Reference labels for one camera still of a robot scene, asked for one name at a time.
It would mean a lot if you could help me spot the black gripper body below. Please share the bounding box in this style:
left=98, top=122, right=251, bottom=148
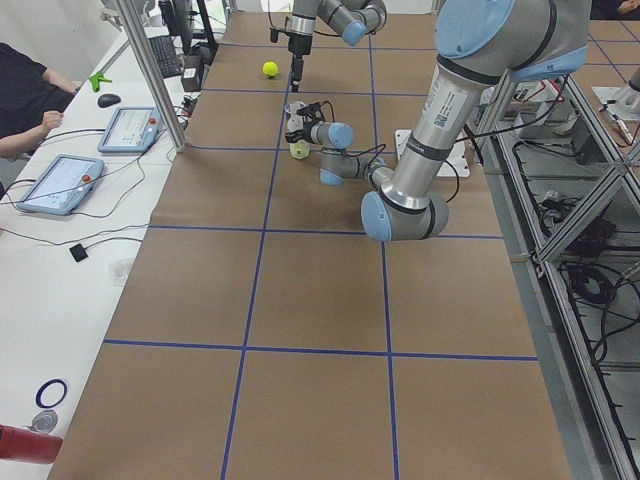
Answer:
left=285, top=125, right=313, bottom=144
left=288, top=32, right=312, bottom=58

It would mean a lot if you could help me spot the clear tennis ball can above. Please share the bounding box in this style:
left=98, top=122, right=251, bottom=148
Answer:
left=285, top=101, right=309, bottom=160

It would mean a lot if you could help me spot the yellow tennis ball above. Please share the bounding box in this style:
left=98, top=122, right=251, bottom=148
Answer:
left=262, top=61, right=279, bottom=78
left=289, top=141, right=309, bottom=160

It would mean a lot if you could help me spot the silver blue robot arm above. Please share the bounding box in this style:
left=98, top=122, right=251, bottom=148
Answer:
left=285, top=0, right=591, bottom=242
left=284, top=0, right=387, bottom=93

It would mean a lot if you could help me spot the black box with label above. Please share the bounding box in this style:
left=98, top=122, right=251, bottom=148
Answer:
left=181, top=55, right=204, bottom=92

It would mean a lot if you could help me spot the black keyboard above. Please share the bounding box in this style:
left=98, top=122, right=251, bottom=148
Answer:
left=147, top=35, right=182, bottom=78

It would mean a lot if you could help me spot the far blue teach pendant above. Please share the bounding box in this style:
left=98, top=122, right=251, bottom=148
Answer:
left=97, top=107, right=162, bottom=154

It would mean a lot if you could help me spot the blue teach pendant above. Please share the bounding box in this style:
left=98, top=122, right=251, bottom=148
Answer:
left=97, top=107, right=162, bottom=154
left=16, top=154, right=105, bottom=216

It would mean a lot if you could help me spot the black computer mouse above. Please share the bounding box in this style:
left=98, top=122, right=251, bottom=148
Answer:
left=97, top=93, right=121, bottom=108

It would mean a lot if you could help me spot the brown paper table cover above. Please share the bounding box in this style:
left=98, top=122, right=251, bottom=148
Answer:
left=50, top=12, right=571, bottom=479

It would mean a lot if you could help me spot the green plastic clamp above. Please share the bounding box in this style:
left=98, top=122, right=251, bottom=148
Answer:
left=89, top=71, right=112, bottom=93

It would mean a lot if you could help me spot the near blue teach pendant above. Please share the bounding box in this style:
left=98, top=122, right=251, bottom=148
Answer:
left=16, top=154, right=105, bottom=216

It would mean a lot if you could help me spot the small black square puck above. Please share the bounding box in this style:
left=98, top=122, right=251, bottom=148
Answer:
left=69, top=243, right=88, bottom=263

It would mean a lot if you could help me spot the seated person in black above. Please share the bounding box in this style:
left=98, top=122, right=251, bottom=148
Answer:
left=1, top=43, right=77, bottom=161

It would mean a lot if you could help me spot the silver metal disc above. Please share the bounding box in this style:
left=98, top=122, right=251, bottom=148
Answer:
left=28, top=409, right=58, bottom=434

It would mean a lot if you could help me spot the red cylinder bottle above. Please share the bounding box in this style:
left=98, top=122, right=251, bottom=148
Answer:
left=1, top=425, right=63, bottom=464

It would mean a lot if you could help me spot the white camera mast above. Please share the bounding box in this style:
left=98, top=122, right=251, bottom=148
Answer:
left=394, top=129, right=470, bottom=179

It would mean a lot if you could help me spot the aluminium frame post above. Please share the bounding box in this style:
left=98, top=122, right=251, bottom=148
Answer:
left=116, top=0, right=186, bottom=153

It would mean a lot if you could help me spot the blue tape ring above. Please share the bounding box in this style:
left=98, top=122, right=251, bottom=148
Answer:
left=34, top=378, right=69, bottom=410

